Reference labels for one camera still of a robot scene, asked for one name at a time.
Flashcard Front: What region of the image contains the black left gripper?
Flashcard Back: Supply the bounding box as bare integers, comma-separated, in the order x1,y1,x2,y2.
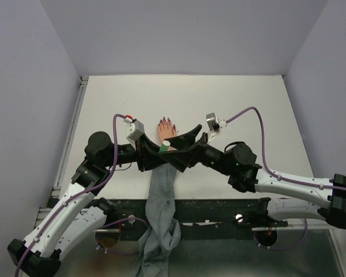
103,132,168,171

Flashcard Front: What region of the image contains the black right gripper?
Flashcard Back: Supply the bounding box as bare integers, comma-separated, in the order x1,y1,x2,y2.
159,125,234,177

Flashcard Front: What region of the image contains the nail polish bottle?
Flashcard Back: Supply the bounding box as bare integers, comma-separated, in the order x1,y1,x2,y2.
159,144,169,153

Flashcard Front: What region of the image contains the grey sleeve forearm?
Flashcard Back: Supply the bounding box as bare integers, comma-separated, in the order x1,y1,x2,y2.
132,164,181,276

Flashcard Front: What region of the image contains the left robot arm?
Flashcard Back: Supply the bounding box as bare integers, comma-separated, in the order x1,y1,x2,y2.
7,131,136,276

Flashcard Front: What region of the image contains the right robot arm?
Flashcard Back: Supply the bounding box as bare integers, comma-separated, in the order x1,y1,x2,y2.
157,120,346,230

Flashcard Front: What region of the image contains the mannequin hand with painted nails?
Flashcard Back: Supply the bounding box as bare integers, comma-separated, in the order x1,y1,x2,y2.
157,117,177,144

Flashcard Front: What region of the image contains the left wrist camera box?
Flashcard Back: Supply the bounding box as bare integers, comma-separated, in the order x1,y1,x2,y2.
125,118,145,145

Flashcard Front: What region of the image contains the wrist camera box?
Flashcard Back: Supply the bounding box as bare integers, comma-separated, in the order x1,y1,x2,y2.
125,118,145,145
206,113,221,144

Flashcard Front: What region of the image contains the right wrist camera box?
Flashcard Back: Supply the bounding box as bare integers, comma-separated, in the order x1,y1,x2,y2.
206,113,221,144

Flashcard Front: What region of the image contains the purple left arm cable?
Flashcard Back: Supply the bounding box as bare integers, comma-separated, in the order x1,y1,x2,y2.
14,114,151,277

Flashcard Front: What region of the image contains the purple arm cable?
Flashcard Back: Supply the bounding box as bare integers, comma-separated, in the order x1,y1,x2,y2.
14,114,151,277
220,106,346,251

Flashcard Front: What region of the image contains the black mounting base plate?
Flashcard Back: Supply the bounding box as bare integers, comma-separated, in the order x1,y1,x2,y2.
106,197,288,241

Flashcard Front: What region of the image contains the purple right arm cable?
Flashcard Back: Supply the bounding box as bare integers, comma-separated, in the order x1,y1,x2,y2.
220,106,346,251

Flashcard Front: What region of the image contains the aluminium rail left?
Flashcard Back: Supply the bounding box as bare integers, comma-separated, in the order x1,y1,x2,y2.
52,76,89,191

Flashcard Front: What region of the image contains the aluminium rail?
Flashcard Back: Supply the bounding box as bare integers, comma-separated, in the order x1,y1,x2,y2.
35,208,337,230
52,76,89,191

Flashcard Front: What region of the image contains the aluminium rail front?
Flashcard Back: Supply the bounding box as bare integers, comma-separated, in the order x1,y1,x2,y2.
35,208,337,230

